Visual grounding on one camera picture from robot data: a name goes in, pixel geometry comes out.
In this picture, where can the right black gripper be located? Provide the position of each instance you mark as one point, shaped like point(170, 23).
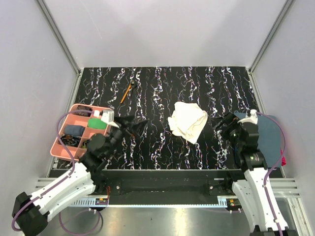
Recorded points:
point(231, 120)

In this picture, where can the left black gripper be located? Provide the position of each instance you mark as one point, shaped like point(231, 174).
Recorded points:
point(124, 122)

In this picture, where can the white cloth napkin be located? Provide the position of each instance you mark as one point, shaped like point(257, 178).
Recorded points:
point(187, 121)

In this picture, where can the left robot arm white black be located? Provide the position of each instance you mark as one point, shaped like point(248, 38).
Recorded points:
point(31, 213)

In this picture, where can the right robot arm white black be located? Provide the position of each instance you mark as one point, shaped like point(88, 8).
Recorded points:
point(252, 188)

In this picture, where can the green cloth in tray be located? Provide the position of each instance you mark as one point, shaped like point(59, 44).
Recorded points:
point(96, 123)

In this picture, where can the blue folded cloth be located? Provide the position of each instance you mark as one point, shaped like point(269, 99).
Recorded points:
point(270, 139)

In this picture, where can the pink compartment tray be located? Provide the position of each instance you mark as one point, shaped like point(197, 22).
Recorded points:
point(82, 122)

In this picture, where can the dark patterned cloth in tray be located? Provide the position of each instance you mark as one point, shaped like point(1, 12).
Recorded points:
point(84, 111)

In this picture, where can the grey blue cloth in tray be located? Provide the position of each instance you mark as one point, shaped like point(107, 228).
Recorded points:
point(74, 130)

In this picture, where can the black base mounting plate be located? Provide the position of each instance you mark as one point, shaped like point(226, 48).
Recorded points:
point(148, 188)

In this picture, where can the magenta cloth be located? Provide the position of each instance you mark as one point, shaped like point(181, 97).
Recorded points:
point(283, 158)

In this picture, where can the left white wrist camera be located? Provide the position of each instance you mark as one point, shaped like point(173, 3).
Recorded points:
point(106, 116)

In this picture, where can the orange handled utensil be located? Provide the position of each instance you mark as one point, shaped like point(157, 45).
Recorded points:
point(125, 94)

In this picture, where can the black handled utensil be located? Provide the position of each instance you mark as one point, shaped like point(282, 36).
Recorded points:
point(131, 87)

